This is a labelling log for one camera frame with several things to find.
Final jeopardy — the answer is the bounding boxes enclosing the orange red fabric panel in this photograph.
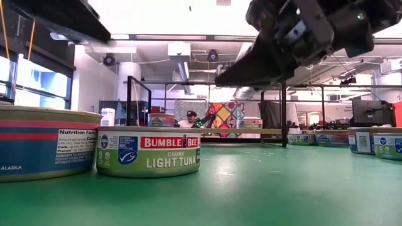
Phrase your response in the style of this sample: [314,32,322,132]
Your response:
[393,102,402,127]

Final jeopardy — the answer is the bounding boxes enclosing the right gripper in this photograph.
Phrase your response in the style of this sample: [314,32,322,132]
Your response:
[215,0,334,88]

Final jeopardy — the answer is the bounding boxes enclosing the grey hanging sheet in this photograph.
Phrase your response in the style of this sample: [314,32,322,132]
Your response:
[173,99,209,122]

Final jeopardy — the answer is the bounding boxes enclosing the white plastic jug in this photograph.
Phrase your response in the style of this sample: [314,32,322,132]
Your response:
[100,107,116,127]

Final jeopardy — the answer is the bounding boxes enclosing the green table mat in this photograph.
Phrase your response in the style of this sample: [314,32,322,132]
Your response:
[0,143,402,226]

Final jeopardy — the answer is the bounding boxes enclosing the black background monitor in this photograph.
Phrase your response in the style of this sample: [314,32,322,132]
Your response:
[351,99,395,127]

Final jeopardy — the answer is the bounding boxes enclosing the blue salmon can gold lid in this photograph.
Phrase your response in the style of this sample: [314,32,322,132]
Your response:
[347,126,402,155]
[148,112,176,127]
[313,129,349,148]
[0,105,102,183]

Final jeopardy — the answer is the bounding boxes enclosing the green tuna can silver lid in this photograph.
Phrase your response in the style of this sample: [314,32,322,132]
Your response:
[287,133,317,146]
[236,117,263,129]
[95,126,202,179]
[372,132,402,161]

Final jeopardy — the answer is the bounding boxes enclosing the orange cable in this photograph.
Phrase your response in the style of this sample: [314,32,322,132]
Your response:
[0,0,36,61]

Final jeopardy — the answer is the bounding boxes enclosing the cluttered background workbench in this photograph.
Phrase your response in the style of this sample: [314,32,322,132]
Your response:
[298,121,354,131]

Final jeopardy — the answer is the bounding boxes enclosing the black background rig frame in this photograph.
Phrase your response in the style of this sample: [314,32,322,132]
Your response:
[150,82,402,132]

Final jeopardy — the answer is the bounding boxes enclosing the wooden shelf black metal frame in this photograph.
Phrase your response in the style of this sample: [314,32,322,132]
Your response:
[126,75,288,148]

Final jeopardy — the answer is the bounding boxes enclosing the white wall unit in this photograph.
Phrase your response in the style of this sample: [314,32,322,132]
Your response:
[379,59,402,75]

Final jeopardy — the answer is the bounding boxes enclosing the long grey ceiling beam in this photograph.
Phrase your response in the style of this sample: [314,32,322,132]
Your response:
[50,31,402,45]

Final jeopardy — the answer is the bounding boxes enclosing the large window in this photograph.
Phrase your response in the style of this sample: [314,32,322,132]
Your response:
[0,53,75,110]

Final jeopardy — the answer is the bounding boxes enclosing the dark grey hanging cloth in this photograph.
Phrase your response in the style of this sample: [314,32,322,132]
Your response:
[259,100,282,129]

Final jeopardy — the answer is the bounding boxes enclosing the white ceiling unit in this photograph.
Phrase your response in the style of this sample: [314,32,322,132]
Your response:
[167,42,192,58]

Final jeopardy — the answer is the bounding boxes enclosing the person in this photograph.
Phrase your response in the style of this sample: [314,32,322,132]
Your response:
[178,109,205,129]

